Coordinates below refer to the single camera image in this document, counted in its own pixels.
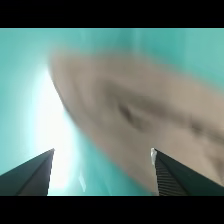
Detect beige shirt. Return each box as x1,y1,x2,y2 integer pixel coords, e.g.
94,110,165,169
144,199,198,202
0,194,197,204
48,48,224,194

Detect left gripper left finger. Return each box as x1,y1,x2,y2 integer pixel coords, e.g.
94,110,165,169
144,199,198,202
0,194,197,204
0,148,55,197

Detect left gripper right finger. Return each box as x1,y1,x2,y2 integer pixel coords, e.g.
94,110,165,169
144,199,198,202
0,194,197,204
152,147,224,197

